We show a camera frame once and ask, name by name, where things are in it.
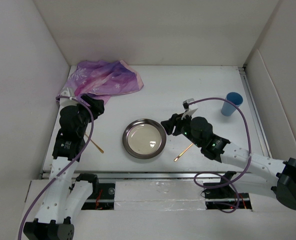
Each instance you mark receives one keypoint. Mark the white foam block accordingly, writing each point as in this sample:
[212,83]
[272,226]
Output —
[158,195]

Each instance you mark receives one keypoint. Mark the gold fork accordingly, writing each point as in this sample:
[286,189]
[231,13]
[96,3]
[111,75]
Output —
[100,149]

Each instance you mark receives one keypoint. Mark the gold spoon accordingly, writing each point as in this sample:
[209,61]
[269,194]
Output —
[183,152]

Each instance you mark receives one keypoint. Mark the metal rimmed cream plate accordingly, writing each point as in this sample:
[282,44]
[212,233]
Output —
[144,139]

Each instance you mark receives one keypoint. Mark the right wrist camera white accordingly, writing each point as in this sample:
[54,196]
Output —
[189,108]

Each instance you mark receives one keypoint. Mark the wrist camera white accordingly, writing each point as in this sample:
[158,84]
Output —
[66,97]
[189,108]

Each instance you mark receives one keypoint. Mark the blue plastic cup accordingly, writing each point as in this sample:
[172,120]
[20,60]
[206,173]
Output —
[233,100]

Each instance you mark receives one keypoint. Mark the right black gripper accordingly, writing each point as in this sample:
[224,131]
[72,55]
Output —
[176,119]

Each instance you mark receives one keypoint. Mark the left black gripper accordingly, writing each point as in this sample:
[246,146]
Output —
[95,104]

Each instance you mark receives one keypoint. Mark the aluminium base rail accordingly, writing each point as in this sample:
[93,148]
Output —
[164,91]

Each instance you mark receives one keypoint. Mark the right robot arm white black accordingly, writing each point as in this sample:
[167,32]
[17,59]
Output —
[273,178]

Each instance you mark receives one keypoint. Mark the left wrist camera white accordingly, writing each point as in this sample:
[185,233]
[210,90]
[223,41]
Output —
[66,97]

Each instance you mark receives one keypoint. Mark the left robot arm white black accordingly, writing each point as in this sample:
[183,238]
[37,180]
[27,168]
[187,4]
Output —
[52,213]

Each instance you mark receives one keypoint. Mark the purple printed cloth placemat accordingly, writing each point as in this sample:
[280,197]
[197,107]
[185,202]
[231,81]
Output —
[102,80]

